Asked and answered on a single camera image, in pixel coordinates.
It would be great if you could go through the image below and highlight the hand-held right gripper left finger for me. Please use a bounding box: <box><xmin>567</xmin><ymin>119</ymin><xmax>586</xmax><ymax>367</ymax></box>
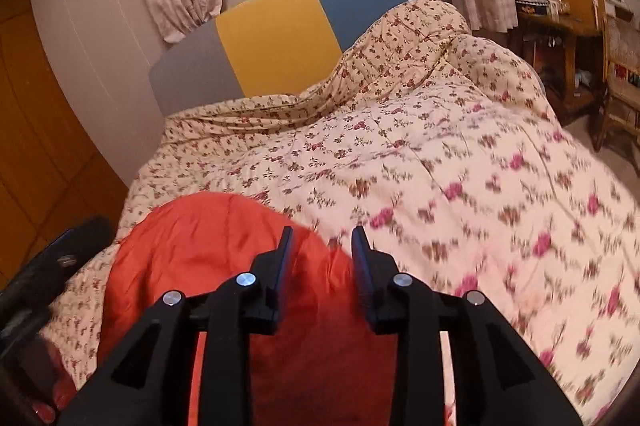
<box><xmin>57</xmin><ymin>227</ymin><xmax>294</xmax><ymax>426</ymax></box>

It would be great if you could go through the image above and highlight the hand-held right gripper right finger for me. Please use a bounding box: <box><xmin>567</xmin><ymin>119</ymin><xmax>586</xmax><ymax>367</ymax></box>
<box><xmin>351</xmin><ymin>227</ymin><xmax>583</xmax><ymax>426</ymax></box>

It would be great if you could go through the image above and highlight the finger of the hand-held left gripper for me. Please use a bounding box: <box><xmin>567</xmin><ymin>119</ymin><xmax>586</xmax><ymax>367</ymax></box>
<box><xmin>20</xmin><ymin>215</ymin><xmax>114</xmax><ymax>294</ymax></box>

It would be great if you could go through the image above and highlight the orange jacket with white lining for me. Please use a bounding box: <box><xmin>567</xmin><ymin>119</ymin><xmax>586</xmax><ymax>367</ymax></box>
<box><xmin>50</xmin><ymin>192</ymin><xmax>457</xmax><ymax>426</ymax></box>

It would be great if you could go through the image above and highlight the wooden wardrobe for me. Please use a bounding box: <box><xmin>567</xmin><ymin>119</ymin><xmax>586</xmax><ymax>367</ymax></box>
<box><xmin>0</xmin><ymin>0</ymin><xmax>128</xmax><ymax>289</ymax></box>

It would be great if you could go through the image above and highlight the floral quilt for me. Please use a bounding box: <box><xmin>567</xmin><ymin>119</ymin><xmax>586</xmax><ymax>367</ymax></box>
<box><xmin>37</xmin><ymin>0</ymin><xmax>640</xmax><ymax>426</ymax></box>

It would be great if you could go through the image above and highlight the grey yellow blue headboard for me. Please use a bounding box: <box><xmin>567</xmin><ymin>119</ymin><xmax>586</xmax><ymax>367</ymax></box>
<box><xmin>148</xmin><ymin>0</ymin><xmax>418</xmax><ymax>117</ymax></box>

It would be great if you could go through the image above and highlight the wooden bedside table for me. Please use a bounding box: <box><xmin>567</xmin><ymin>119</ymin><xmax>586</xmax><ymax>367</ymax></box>
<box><xmin>510</xmin><ymin>8</ymin><xmax>608</xmax><ymax>124</ymax></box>

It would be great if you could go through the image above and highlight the dark patterned tin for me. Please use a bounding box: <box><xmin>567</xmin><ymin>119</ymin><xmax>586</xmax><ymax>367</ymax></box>
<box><xmin>517</xmin><ymin>0</ymin><xmax>550</xmax><ymax>17</ymax></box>

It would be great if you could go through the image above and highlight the wicker chair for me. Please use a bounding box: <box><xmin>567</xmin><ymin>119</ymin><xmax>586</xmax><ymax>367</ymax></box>
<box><xmin>594</xmin><ymin>13</ymin><xmax>640</xmax><ymax>152</ymax></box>

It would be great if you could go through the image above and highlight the tan handbag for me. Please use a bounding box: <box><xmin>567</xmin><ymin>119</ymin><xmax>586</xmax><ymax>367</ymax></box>
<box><xmin>547</xmin><ymin>0</ymin><xmax>607</xmax><ymax>38</ymax></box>

